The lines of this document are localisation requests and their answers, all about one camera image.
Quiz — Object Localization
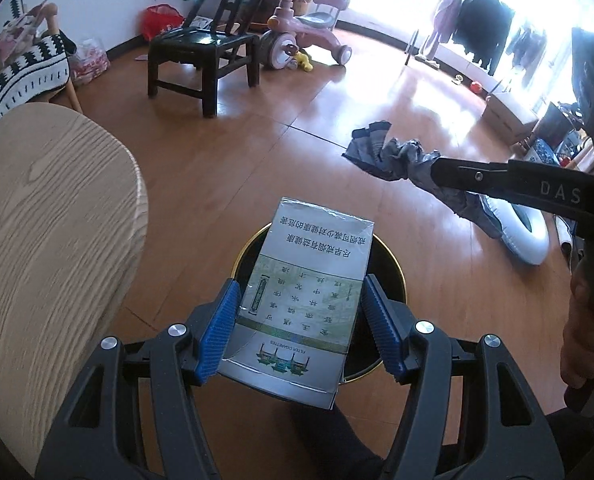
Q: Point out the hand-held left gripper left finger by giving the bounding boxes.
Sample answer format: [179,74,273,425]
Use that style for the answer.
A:
[36,279,243,480]

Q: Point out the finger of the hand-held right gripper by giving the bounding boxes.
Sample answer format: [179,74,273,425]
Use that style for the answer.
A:
[429,156,512,202]

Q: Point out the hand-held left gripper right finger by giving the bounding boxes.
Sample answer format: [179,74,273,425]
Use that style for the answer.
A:
[361,274,564,480]

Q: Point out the black trash bin gold rim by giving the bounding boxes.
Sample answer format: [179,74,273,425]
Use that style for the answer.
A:
[231,220,407,386]

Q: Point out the green white cigarette box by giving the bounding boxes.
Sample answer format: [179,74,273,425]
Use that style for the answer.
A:
[217,197,376,409]

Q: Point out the grey cloth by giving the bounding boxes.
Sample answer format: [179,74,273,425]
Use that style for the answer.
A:
[342,121,503,241]

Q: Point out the person's right hand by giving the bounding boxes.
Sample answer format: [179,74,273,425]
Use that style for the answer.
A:
[560,255,594,391]

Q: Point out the cardboard box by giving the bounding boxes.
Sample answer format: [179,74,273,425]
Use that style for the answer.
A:
[482,92,540,143]

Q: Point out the white slipper shoe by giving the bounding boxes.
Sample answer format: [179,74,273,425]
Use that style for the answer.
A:
[480,192,550,267]

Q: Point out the black hanging garment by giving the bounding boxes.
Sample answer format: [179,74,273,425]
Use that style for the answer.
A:
[452,0,515,73]

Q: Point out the pink hanging garment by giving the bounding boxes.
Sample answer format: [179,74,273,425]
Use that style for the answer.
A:
[424,0,465,58]

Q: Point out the round wooden table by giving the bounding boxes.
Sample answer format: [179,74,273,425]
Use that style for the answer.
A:
[0,102,150,478]

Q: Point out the pink children's tricycle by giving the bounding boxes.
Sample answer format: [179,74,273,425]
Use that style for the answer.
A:
[259,0,353,71]

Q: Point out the black wooden chair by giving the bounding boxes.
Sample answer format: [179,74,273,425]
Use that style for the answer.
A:
[147,0,294,119]

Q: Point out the clear plastic bag pink contents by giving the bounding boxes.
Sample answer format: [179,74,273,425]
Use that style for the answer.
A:
[68,37,112,88]

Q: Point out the red shopping bag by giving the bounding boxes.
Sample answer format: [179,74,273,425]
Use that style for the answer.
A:
[142,4,185,42]

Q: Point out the black white zigzag blanket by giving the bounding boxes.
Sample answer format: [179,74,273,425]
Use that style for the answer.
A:
[0,0,72,138]

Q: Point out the pink floral bag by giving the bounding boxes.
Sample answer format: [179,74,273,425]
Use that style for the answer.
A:
[0,2,52,66]

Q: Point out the wooden sofa frame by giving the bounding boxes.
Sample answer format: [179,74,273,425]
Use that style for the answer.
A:
[41,2,84,113]

